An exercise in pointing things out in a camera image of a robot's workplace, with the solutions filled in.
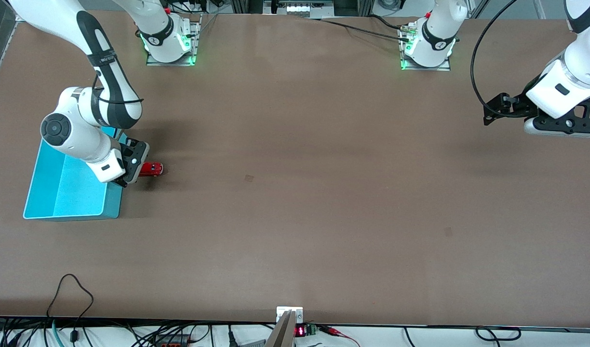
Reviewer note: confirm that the grey metal bar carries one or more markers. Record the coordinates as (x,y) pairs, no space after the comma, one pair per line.
(283,335)

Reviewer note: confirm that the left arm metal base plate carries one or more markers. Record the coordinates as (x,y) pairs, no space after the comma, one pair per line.
(425,68)

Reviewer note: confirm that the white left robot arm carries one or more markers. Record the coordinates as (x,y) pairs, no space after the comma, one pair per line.
(586,58)

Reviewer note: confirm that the module with red display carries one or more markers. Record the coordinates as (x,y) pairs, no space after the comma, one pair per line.
(300,331)

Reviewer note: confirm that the black device with white lights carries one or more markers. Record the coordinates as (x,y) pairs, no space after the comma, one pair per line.
(300,8)

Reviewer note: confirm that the white metal bracket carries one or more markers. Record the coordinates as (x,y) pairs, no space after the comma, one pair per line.
(281,311)

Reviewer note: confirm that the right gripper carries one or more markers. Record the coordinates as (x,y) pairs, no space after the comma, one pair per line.
(132,156)

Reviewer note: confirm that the red beetle toy car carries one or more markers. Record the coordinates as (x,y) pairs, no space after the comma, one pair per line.
(153,169)

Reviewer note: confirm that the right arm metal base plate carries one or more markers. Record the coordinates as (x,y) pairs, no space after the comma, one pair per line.
(169,62)

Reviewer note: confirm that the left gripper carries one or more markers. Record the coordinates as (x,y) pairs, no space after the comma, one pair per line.
(515,107)

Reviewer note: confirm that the red clip leads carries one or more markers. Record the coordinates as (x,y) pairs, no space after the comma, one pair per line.
(331,330)

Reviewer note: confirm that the blue plastic box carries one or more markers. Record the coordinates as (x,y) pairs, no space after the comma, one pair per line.
(78,197)

